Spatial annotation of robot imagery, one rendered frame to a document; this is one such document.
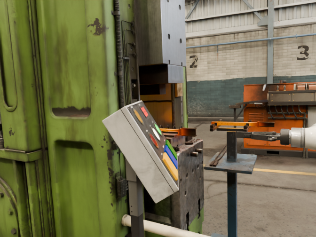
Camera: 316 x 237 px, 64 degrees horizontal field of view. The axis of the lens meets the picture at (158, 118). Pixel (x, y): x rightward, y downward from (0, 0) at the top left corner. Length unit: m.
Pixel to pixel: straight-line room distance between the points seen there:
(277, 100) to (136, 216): 3.92
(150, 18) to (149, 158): 0.81
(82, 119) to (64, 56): 0.35
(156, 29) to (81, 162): 0.77
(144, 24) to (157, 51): 0.16
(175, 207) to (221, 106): 7.68
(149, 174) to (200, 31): 8.80
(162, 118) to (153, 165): 1.04
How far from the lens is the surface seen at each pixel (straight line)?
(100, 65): 1.14
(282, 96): 4.62
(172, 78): 1.34
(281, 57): 8.85
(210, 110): 9.01
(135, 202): 0.93
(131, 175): 0.90
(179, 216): 1.41
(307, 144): 1.28
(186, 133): 1.41
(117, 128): 0.70
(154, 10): 1.33
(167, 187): 0.73
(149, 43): 1.31
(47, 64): 1.40
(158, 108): 1.74
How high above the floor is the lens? 1.24
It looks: 7 degrees down
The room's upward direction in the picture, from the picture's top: 2 degrees counter-clockwise
